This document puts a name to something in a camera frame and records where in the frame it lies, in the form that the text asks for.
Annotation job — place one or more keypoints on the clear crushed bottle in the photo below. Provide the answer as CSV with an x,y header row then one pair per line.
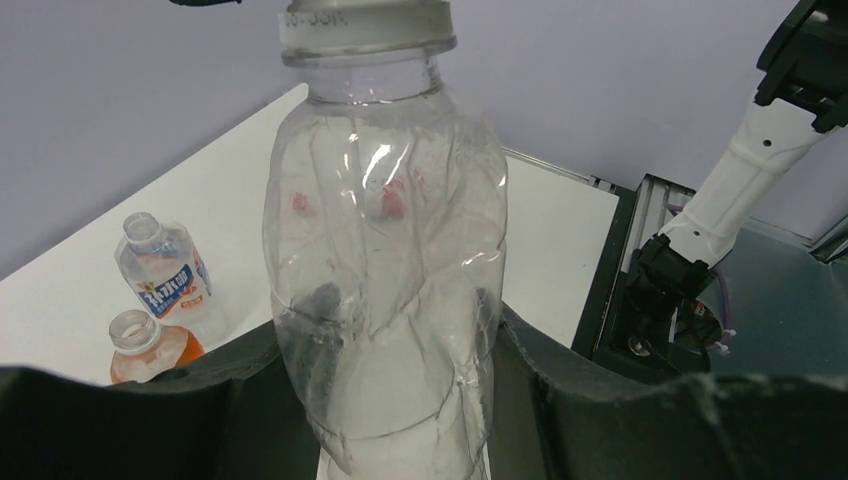
x,y
384,237

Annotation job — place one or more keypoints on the orange tea bottle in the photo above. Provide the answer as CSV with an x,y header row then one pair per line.
x,y
145,348

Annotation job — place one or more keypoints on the clear blue-label bottle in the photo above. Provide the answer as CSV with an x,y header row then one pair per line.
x,y
161,264

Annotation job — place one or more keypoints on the white crushed-bottle cap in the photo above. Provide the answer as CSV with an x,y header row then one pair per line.
x,y
336,29

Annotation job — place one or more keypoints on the aluminium frame rail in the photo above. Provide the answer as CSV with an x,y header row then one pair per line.
x,y
561,223

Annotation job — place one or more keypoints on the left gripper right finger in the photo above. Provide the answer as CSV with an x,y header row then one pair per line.
x,y
558,415

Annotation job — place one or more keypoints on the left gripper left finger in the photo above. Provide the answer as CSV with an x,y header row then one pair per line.
x,y
231,414

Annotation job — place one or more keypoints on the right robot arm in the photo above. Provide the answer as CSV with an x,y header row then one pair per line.
x,y
801,100

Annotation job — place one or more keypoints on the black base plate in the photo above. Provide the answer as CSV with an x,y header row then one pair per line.
x,y
611,335

